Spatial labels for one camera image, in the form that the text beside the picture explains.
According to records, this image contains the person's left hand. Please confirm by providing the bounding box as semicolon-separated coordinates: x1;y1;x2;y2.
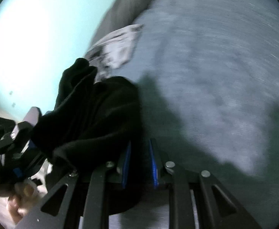
7;179;40;224

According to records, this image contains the dark grey long pillow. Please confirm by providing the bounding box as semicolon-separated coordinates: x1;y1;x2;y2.
90;0;153;46

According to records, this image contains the blue patterned bed sheet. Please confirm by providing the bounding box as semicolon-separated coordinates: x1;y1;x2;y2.
113;0;279;228

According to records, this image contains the black fleece garment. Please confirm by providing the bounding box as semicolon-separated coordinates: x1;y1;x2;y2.
31;57;150;215

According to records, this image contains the light grey sweatshirt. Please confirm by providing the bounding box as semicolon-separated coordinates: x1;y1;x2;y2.
85;24;143;82

